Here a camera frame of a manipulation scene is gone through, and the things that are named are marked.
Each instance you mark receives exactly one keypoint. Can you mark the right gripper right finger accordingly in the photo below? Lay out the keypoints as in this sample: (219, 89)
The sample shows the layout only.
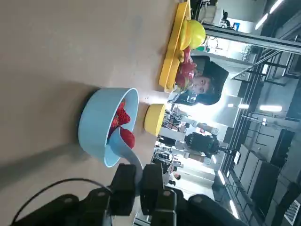
(152, 188)

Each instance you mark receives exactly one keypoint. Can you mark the large yellow-green apple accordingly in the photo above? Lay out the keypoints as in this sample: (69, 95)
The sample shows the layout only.
(197, 33)

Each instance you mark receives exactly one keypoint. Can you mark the yellow plastic tray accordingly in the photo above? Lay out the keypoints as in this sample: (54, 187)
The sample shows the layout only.
(169, 66)

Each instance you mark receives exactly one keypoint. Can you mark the red strawberry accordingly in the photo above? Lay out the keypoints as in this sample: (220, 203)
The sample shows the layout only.
(128, 139)
(114, 122)
(122, 115)

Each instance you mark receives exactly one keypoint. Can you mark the person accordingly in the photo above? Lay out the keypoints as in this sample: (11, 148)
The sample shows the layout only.
(214, 77)

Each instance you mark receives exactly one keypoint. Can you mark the light blue spoon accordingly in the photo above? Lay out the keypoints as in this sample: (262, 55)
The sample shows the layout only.
(117, 143)

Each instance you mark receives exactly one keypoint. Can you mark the black background machine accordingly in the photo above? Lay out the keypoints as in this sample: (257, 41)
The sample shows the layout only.
(202, 143)

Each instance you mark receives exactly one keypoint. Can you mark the pink dragon fruit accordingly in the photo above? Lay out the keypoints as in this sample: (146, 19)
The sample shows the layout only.
(185, 73)

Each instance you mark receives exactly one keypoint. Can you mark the yellow bowl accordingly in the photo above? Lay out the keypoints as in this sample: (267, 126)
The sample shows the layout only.
(152, 120)

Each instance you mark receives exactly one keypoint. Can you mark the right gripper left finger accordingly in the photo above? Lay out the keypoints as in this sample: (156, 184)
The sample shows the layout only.
(122, 188)

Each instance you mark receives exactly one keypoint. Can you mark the light blue bowl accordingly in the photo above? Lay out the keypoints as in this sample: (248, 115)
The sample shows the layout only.
(98, 117)

